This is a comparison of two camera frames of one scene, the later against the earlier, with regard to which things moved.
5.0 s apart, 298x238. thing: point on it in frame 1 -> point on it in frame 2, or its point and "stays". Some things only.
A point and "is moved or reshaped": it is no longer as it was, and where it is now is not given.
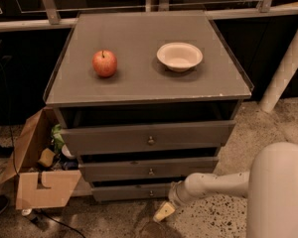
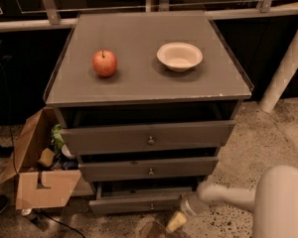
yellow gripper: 176,194 -> 190,206
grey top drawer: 147,139 stays
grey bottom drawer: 131,191 is moved or reshaped
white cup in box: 66,152 stays
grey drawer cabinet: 146,99 stays
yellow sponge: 46,157 stays
